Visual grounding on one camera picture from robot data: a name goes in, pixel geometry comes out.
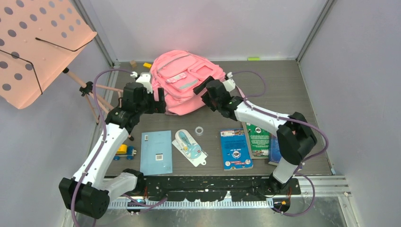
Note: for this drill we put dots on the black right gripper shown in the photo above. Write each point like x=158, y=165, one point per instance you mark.
x=198, y=89

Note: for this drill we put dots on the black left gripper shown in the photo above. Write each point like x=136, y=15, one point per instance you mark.
x=156, y=106

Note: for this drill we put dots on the pink student backpack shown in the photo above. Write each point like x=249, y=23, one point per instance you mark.
x=178, y=73

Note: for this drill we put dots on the blue paperback book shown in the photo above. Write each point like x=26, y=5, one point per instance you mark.
x=235, y=152

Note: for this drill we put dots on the green paperback book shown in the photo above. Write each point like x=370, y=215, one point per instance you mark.
x=258, y=141

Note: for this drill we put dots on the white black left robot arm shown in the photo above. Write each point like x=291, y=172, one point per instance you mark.
x=85, y=192

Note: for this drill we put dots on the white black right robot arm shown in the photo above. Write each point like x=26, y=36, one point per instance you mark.
x=294, y=134

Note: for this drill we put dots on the small yellow block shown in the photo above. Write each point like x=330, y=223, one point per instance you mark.
x=147, y=65

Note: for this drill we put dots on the clear tape roll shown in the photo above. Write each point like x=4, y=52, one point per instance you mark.
x=199, y=130

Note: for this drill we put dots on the small wooden cube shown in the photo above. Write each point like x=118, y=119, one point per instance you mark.
x=133, y=64

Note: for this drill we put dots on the packaged blue correction tape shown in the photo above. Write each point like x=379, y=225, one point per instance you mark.
x=189, y=148

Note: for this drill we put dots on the light blue notebook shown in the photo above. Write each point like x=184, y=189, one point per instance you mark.
x=156, y=153

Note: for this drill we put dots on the yellow blue toy car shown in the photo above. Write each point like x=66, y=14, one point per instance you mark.
x=125, y=151

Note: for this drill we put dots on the dark blue orange book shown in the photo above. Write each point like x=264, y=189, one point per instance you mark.
x=274, y=152

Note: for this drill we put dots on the pink perforated music stand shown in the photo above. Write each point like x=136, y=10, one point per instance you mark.
x=38, y=40

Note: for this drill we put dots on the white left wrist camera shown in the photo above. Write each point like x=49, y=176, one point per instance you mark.
x=145, y=79

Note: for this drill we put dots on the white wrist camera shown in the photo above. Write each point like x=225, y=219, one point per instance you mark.
x=228, y=82
x=145, y=79

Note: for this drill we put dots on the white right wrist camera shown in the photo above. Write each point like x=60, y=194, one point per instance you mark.
x=228, y=82

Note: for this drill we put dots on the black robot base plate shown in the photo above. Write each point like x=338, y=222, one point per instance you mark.
x=211, y=188

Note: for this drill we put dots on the white slotted cable duct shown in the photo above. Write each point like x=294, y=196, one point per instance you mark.
x=125, y=203

